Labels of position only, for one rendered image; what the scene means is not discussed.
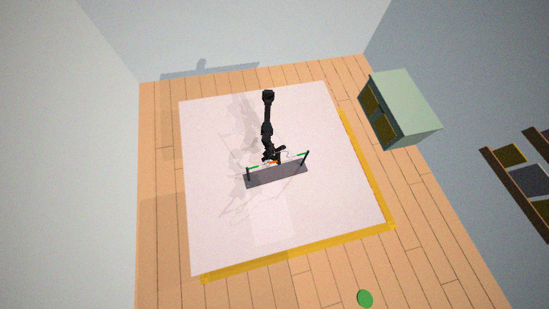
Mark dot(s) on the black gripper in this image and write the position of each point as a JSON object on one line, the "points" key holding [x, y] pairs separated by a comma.
{"points": [[277, 155]]}

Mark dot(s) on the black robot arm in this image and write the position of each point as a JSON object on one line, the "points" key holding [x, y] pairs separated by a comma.
{"points": [[268, 97]]}

